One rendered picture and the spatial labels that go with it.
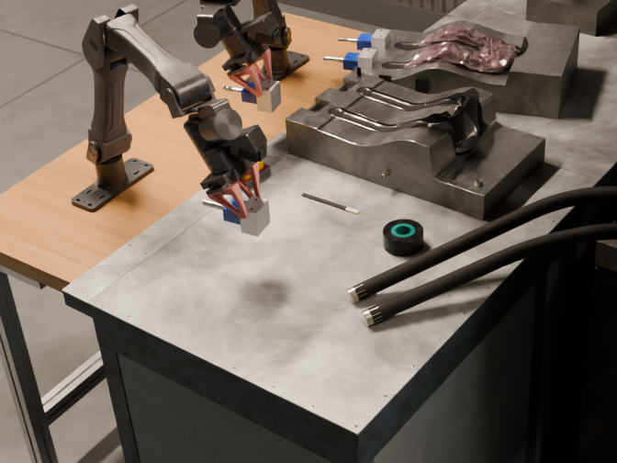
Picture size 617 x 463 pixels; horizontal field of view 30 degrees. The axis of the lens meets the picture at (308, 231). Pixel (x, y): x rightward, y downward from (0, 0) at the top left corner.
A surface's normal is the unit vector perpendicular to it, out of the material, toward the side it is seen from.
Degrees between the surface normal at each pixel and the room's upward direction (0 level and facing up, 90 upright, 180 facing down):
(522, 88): 90
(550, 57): 0
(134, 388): 90
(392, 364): 0
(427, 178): 90
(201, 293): 0
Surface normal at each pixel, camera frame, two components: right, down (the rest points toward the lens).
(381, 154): -0.60, 0.49
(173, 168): -0.07, -0.81
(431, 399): 0.80, 0.31
